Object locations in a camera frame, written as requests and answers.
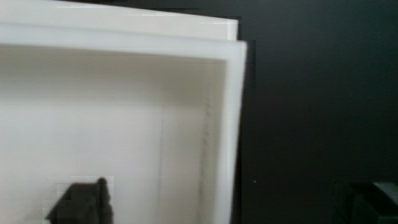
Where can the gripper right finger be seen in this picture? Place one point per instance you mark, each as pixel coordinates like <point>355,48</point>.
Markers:
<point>367,203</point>

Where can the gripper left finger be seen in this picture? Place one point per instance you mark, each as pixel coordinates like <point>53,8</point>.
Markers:
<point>83,207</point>

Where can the white drawer cabinet box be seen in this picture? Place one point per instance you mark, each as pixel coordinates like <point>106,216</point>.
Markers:
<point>122,80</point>

